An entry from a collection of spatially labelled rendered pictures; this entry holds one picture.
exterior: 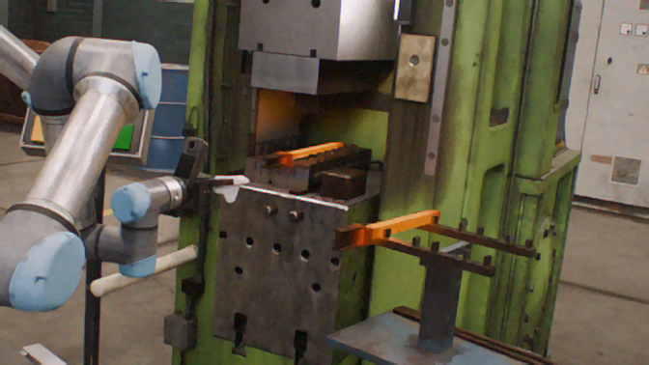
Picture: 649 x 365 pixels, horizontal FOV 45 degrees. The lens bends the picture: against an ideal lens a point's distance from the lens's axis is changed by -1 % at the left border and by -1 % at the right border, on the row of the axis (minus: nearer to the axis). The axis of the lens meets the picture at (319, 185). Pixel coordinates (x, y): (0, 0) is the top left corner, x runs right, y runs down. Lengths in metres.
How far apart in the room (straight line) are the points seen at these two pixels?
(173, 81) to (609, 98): 3.69
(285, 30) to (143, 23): 8.37
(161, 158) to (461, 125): 4.91
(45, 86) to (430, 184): 1.08
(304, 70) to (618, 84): 5.26
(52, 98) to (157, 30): 8.82
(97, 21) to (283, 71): 8.97
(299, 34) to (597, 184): 5.37
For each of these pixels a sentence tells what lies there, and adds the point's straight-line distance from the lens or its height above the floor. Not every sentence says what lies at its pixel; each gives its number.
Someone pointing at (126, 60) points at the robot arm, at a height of 1.27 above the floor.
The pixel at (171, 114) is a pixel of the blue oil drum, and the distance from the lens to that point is 6.74.
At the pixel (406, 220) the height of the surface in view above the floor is 0.94.
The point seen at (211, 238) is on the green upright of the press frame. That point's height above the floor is 0.68.
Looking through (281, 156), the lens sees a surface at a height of 1.01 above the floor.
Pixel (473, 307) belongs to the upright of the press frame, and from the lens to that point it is 2.57.
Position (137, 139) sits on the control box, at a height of 1.00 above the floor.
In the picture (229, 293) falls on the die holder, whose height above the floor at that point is 0.61.
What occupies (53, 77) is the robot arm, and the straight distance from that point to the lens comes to 1.45.
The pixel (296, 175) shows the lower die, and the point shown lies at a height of 0.96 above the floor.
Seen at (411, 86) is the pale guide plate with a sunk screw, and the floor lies 1.22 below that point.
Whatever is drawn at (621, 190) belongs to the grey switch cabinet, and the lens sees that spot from 7.20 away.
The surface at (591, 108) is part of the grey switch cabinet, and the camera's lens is 7.18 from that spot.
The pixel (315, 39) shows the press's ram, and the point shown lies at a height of 1.32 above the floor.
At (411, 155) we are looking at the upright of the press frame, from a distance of 2.13.
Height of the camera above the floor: 1.36
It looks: 12 degrees down
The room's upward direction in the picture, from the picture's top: 5 degrees clockwise
